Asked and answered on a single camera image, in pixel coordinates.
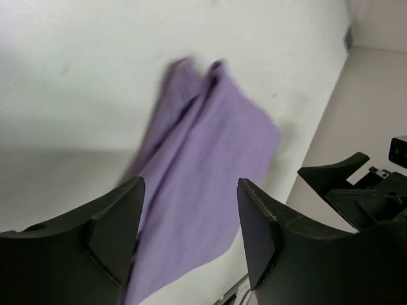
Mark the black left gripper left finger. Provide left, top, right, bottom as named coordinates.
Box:
left=1, top=177, right=145, bottom=304

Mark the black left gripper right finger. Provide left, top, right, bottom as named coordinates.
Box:
left=237, top=179, right=406, bottom=304

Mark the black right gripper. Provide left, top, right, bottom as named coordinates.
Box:
left=297, top=152, right=406, bottom=231

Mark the purple t shirt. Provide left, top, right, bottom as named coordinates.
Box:
left=120, top=58, right=282, bottom=304

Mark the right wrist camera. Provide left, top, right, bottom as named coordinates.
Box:
left=388, top=135, right=407, bottom=168

